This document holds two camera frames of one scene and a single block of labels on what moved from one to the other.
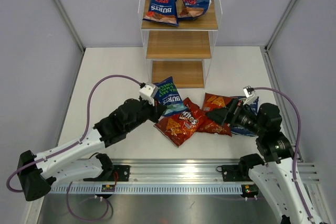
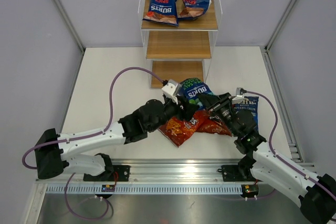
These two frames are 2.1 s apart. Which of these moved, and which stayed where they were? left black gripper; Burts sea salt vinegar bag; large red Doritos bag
Moved: Burts sea salt vinegar bag; left black gripper
Stayed: large red Doritos bag
